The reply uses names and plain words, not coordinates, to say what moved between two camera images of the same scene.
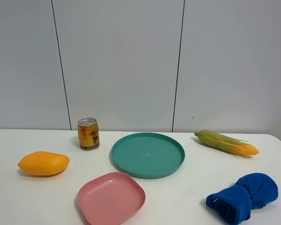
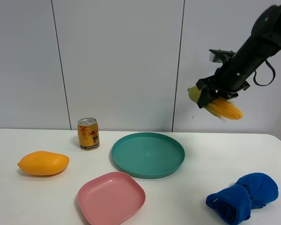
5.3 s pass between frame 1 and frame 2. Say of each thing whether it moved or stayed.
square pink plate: stayed
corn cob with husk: moved
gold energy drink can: stayed
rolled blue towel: stayed
